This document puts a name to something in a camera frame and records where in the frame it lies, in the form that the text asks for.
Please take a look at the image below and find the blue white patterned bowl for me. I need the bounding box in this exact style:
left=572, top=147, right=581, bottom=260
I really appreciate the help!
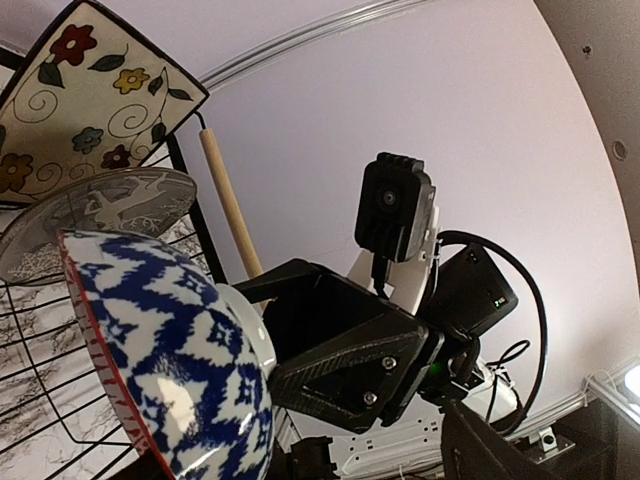
left=58, top=230, right=277, bottom=479

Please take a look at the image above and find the right aluminium wall post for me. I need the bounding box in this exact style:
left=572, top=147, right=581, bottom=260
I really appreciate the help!
left=199, top=0, right=430, bottom=93

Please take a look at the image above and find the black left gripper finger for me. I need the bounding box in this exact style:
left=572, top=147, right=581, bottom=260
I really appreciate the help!
left=441, top=400, right=550, bottom=480

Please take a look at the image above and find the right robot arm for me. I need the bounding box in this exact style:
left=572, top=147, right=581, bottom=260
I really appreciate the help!
left=237, top=242, right=518, bottom=434

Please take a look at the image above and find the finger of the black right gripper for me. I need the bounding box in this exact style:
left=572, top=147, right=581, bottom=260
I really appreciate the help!
left=268, top=319, right=429, bottom=434
left=234, top=259, right=400, bottom=370

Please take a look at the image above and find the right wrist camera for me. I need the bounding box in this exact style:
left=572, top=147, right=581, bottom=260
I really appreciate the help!
left=355, top=152, right=436, bottom=263

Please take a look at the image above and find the grey reindeer round plate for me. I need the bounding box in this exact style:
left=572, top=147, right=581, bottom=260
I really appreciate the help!
left=1, top=167, right=197, bottom=285

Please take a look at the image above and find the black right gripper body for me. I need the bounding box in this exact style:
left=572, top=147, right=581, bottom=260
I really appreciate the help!
left=347, top=242, right=519, bottom=426

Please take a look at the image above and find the square floral ceramic plate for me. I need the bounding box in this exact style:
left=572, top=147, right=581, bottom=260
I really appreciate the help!
left=1, top=1, right=209, bottom=206

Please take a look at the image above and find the ceiling strip light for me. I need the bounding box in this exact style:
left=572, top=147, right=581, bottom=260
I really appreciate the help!
left=587, top=365, right=639, bottom=424

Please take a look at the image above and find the left wooden rack handle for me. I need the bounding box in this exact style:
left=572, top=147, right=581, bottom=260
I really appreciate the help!
left=199, top=128, right=264, bottom=279

